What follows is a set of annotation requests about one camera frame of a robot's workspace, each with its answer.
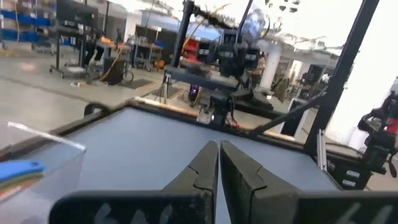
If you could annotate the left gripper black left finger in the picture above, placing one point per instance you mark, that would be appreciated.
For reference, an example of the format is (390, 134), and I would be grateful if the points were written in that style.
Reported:
(192, 205)

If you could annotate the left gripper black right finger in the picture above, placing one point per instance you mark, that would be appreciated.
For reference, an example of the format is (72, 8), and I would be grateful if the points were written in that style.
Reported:
(255, 202)

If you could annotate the green measuring cup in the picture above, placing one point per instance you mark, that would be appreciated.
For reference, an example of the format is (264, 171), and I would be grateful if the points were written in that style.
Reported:
(21, 181)

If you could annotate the blue measuring cup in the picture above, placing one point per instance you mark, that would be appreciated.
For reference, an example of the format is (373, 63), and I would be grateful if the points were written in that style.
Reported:
(18, 169)

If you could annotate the orange measuring cup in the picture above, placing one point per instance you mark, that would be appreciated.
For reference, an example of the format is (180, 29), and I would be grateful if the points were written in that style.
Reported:
(9, 192)

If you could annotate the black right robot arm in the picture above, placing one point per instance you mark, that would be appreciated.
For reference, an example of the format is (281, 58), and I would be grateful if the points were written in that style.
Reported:
(231, 62)

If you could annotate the clear plastic basket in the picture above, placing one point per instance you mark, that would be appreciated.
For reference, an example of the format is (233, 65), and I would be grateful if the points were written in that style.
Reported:
(62, 174)

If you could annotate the black control box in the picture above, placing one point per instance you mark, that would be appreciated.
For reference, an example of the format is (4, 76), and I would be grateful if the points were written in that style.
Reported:
(348, 174)

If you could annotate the black computer tower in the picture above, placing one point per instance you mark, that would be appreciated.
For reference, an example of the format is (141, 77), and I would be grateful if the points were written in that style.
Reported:
(193, 91)

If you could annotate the black floor mat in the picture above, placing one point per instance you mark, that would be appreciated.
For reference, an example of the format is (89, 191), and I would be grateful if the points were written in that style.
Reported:
(135, 84)

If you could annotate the white round pillar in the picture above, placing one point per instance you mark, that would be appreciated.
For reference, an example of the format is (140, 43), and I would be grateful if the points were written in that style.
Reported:
(270, 68)

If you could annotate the black rolling cart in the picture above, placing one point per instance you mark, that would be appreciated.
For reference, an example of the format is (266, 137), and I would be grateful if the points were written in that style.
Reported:
(74, 18)

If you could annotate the black table edge rail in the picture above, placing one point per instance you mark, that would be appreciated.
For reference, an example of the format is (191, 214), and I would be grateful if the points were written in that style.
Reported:
(174, 109)

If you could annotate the black camera on tripod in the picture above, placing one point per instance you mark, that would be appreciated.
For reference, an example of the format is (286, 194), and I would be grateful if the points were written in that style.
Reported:
(376, 149)

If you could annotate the black frame post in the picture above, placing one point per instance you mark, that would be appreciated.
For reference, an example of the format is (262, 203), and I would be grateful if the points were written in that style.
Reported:
(342, 68)
(182, 34)

